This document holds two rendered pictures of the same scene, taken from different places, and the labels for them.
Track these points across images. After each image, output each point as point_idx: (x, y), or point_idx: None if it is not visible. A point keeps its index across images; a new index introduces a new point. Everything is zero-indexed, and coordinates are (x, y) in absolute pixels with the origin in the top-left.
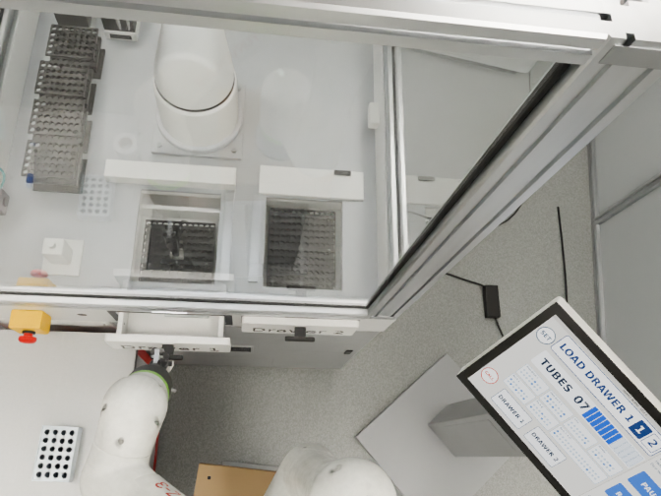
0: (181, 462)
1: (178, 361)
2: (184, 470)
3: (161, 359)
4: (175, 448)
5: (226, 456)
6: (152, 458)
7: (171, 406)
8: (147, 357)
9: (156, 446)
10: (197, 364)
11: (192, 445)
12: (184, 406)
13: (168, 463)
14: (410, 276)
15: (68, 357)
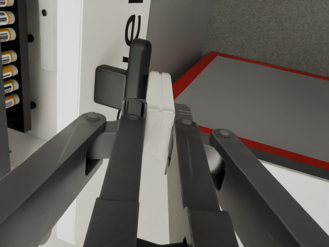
0: (315, 43)
1: (201, 35)
2: (326, 41)
3: (105, 148)
4: (296, 48)
5: None
6: (307, 78)
7: (249, 47)
8: (180, 84)
9: (292, 70)
10: (209, 12)
11: (299, 29)
12: (253, 33)
13: (311, 57)
14: None
15: (145, 227)
